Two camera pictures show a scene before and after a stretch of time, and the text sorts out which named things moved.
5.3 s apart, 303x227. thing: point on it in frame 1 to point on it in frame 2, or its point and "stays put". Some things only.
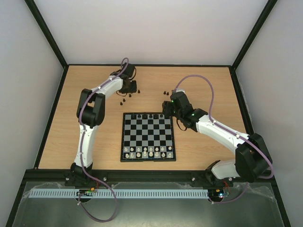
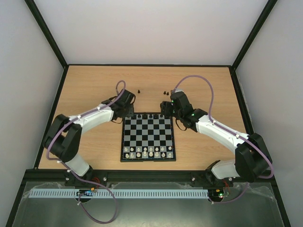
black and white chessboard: (147, 136) stays put
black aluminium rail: (162, 176) stays put
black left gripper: (134, 89) to (131, 111)
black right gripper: (167, 109) stays put
